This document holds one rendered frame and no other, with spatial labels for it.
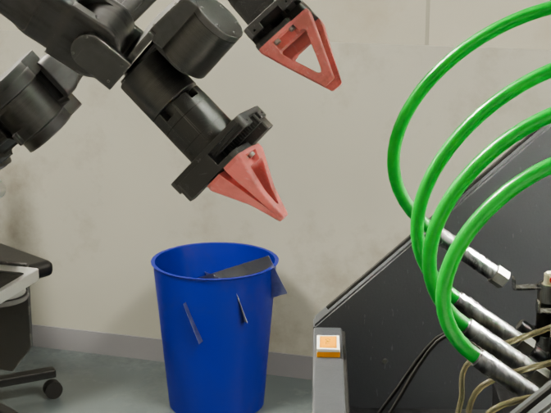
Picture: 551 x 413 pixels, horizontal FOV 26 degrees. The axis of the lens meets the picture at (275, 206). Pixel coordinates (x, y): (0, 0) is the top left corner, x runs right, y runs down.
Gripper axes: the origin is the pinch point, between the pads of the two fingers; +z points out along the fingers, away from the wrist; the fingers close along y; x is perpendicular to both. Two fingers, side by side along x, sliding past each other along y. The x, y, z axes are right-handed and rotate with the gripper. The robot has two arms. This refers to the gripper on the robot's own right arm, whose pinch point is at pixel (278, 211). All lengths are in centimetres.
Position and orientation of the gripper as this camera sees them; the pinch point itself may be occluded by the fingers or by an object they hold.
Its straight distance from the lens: 116.8
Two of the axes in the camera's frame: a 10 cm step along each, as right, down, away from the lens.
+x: 3.0, -2.3, 9.3
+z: 6.9, 7.2, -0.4
